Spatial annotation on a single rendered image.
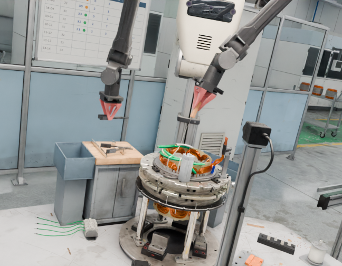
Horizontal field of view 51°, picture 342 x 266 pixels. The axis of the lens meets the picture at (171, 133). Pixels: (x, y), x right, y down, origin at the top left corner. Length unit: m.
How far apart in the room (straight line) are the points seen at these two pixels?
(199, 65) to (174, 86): 2.02
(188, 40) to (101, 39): 1.89
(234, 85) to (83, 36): 1.56
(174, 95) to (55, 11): 1.34
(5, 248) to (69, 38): 2.29
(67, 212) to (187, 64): 0.80
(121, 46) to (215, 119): 2.50
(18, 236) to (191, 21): 1.08
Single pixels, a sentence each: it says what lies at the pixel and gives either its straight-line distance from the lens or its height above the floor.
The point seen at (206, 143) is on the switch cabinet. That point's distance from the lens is 3.75.
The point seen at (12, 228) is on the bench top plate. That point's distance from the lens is 1.46.
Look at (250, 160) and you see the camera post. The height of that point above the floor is 1.32.
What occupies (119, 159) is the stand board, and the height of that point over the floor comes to 1.06.
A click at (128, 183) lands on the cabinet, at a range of 1.45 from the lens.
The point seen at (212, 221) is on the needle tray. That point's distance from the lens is 1.60.
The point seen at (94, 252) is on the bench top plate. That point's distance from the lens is 1.34.
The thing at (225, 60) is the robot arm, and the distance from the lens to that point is 1.18.
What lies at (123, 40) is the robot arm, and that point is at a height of 1.49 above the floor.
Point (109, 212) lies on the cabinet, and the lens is 1.48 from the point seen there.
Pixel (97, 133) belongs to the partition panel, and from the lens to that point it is 3.68.
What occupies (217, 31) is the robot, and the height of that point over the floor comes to 1.58.
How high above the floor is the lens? 1.55
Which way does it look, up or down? 15 degrees down
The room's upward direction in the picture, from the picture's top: 10 degrees clockwise
